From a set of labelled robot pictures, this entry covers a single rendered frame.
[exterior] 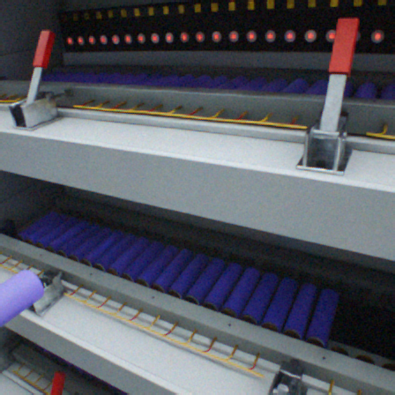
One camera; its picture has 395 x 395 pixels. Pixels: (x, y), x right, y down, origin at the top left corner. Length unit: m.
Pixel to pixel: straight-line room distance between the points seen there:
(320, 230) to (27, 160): 0.27
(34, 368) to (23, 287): 0.42
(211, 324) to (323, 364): 0.10
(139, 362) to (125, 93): 0.25
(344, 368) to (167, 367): 0.15
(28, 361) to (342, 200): 0.51
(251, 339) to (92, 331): 0.16
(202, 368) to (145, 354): 0.05
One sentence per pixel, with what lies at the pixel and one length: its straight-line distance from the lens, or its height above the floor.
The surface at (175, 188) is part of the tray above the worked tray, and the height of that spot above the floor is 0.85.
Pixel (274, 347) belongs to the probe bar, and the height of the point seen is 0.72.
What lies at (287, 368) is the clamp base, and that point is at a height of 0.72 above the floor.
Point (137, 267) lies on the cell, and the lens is 0.42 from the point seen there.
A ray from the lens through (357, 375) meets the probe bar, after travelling 0.32.
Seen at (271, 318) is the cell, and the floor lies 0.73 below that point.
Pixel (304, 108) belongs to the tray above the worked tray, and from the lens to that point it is 0.28.
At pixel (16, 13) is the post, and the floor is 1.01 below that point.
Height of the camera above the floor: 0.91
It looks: 15 degrees down
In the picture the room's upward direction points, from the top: 4 degrees clockwise
